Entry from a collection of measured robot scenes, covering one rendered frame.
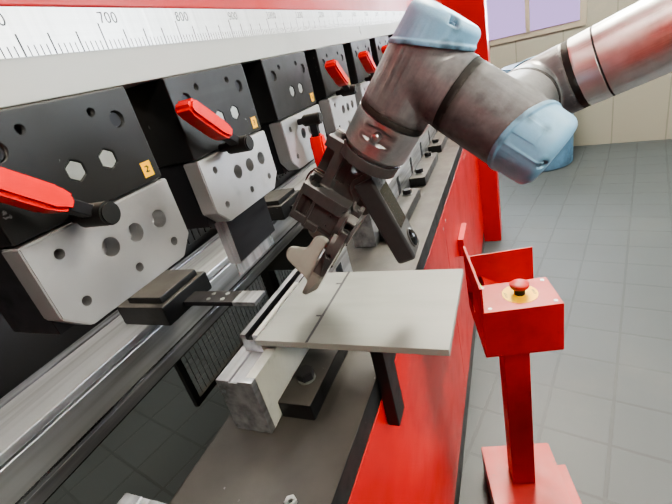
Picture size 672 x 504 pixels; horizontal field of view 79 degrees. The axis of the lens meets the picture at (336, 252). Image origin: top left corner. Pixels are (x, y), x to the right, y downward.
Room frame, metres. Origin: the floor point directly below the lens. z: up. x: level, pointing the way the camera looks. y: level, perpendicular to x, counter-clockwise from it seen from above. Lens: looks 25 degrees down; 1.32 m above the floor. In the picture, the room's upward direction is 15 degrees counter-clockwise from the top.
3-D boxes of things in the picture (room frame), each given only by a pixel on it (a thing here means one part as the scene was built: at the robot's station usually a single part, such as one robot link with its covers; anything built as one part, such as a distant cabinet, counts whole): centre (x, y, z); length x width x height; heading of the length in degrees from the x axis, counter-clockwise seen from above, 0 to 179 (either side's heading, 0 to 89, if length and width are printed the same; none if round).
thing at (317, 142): (0.68, -0.01, 1.20); 0.04 x 0.02 x 0.10; 63
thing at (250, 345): (0.58, 0.11, 0.99); 0.20 x 0.03 x 0.03; 153
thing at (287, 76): (0.72, 0.03, 1.26); 0.15 x 0.09 x 0.17; 153
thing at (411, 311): (0.50, -0.02, 1.00); 0.26 x 0.18 x 0.01; 63
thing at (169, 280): (0.65, 0.25, 1.01); 0.26 x 0.12 x 0.05; 63
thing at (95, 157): (0.36, 0.21, 1.26); 0.15 x 0.09 x 0.17; 153
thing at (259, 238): (0.57, 0.11, 1.13); 0.10 x 0.02 x 0.10; 153
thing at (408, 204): (1.08, -0.21, 0.89); 0.30 x 0.05 x 0.03; 153
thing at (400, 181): (1.69, -0.45, 0.92); 1.68 x 0.06 x 0.10; 153
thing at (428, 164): (1.44, -0.39, 0.89); 0.30 x 0.05 x 0.03; 153
